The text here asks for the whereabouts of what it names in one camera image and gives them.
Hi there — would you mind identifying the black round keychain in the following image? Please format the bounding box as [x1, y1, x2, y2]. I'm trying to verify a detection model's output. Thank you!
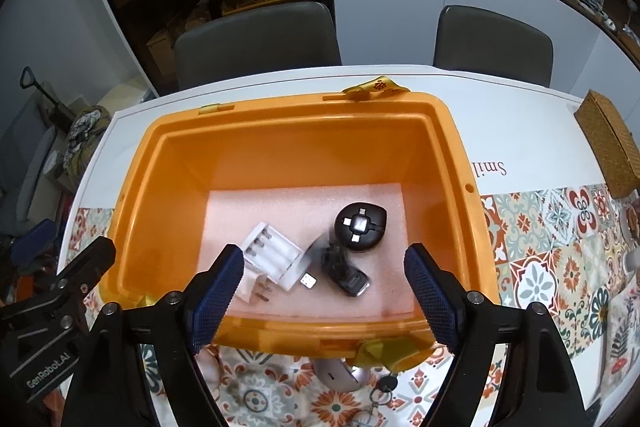
[377, 369, 401, 405]

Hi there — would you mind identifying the white power adapter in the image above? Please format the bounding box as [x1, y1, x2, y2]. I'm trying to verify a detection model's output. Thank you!
[234, 269, 274, 306]

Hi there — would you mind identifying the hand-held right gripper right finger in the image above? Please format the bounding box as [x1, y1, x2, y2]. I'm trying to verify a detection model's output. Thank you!
[402, 243, 590, 427]

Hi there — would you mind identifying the orange plastic crate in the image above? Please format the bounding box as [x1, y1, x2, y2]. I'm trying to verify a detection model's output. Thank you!
[99, 77, 502, 370]

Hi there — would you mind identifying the patterned table runner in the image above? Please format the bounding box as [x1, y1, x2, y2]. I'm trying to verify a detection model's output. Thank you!
[64, 184, 640, 427]

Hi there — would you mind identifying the camouflage bag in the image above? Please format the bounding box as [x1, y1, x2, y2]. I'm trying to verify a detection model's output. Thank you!
[64, 106, 112, 180]

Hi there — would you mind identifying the astronaut figure keychain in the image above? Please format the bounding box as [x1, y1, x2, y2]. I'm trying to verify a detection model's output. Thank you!
[357, 399, 383, 427]

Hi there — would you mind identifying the pink foam liner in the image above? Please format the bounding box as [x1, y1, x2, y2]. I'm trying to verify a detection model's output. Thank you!
[199, 181, 420, 324]

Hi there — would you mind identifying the black round cable adapter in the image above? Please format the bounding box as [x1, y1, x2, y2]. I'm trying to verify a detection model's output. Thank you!
[333, 203, 389, 254]

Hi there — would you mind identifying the white battery charger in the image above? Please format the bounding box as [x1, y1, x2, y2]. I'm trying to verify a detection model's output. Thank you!
[243, 220, 318, 294]

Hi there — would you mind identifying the small snack dish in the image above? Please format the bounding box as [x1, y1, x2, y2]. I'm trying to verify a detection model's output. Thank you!
[621, 206, 640, 244]

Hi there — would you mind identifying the woven storage box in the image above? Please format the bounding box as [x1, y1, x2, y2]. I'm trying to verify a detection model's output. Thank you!
[573, 89, 640, 200]

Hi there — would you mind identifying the patterned fabric pouch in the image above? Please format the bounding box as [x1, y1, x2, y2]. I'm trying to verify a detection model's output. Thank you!
[599, 284, 640, 402]

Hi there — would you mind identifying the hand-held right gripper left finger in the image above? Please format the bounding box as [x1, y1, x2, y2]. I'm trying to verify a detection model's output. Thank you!
[60, 243, 246, 427]

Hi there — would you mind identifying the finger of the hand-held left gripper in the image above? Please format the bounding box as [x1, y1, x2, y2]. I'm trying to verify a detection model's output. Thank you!
[52, 236, 117, 323]

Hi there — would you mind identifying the grey chair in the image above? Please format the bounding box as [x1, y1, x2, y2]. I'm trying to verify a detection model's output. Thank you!
[173, 1, 343, 91]
[432, 5, 555, 88]

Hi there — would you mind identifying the rose gold computer mouse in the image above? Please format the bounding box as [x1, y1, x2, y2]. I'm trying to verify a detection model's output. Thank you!
[312, 356, 372, 394]

